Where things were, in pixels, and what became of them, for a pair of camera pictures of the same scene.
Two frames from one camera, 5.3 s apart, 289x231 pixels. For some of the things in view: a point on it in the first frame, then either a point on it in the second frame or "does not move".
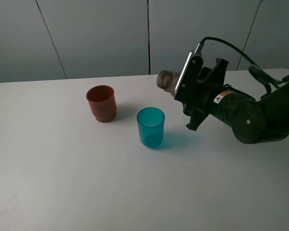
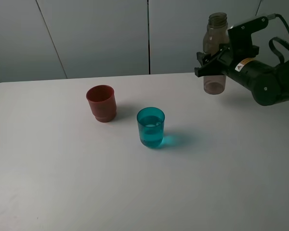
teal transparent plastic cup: [151, 121] does not move
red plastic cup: [101, 100] does not move
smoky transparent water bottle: [168, 81] to [216, 35]
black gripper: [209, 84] to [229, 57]
